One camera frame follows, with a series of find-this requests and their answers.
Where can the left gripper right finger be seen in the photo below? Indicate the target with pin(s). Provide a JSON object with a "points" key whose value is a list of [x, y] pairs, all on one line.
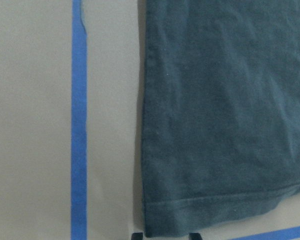
{"points": [[194, 236]]}

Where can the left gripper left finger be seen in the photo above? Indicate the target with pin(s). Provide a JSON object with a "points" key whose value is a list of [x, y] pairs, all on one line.
{"points": [[137, 236]]}

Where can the black graphic t-shirt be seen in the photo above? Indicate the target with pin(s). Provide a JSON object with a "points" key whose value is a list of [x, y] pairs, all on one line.
{"points": [[221, 112]]}

